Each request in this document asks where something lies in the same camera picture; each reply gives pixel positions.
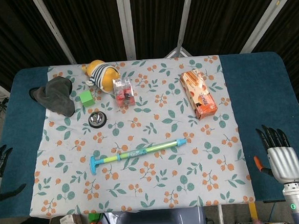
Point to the crumpled dark grey cloth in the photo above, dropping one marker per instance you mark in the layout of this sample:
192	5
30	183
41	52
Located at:
57	96

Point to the silver call bell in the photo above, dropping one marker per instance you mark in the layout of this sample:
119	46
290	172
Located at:
97	119

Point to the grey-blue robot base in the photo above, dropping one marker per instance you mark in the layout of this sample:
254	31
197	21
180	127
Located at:
159	222

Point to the green foam cube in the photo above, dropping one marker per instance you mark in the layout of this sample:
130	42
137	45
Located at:
87	99

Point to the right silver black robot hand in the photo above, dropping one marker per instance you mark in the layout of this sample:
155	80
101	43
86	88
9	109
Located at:
284	164

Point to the floral leaf print tablecloth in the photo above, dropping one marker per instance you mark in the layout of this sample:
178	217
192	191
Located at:
149	183

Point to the clear pack of red cartons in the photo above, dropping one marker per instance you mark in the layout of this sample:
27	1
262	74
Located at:
123	92

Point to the small green block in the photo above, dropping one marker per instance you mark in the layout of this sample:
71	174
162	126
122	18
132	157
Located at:
94	217

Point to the white partition post with foot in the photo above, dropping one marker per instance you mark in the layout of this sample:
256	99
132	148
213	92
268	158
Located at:
184	17

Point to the orange snack package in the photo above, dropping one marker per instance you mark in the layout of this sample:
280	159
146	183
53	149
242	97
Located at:
199	94

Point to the yellow plush toy striped shirt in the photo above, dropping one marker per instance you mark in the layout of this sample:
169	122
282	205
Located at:
105	77

